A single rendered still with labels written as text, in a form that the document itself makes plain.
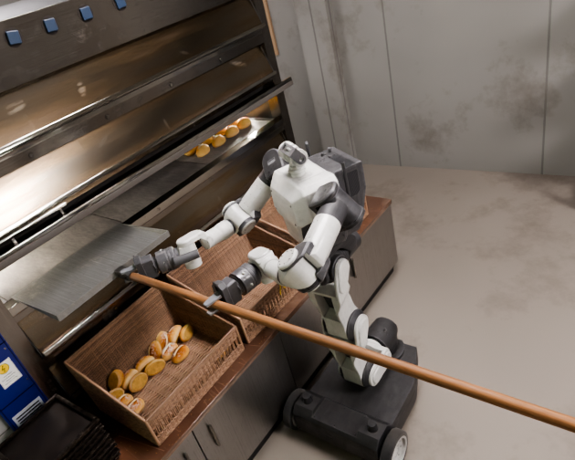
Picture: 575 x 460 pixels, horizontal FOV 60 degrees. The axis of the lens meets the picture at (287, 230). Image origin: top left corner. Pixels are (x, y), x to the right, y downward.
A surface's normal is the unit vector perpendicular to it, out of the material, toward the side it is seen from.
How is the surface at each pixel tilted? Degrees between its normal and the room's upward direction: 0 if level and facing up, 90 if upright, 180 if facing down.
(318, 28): 90
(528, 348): 0
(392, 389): 0
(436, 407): 0
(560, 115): 90
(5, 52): 90
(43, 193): 70
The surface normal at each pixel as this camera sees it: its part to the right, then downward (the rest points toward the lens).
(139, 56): 0.67, -0.13
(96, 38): 0.79, 0.16
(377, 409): -0.22, -0.82
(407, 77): -0.51, 0.55
